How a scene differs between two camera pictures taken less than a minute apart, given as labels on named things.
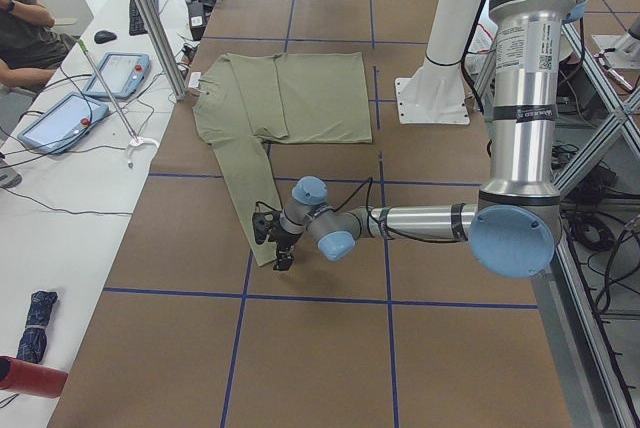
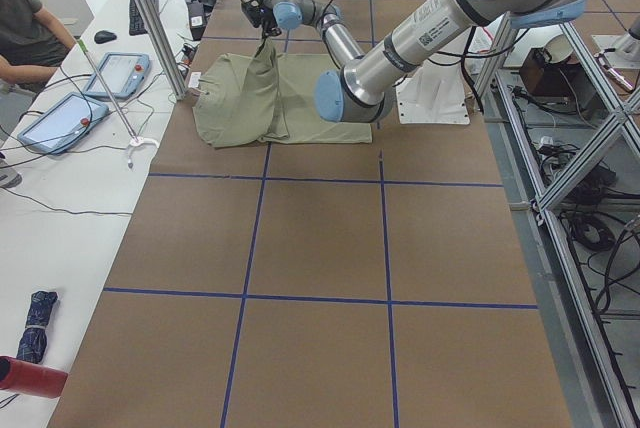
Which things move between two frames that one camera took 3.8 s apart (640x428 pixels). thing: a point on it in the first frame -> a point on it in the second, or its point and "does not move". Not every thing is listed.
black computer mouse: (103, 36) does not move
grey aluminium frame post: (154, 20) does not move
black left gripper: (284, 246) -> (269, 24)
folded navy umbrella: (34, 340) does not move
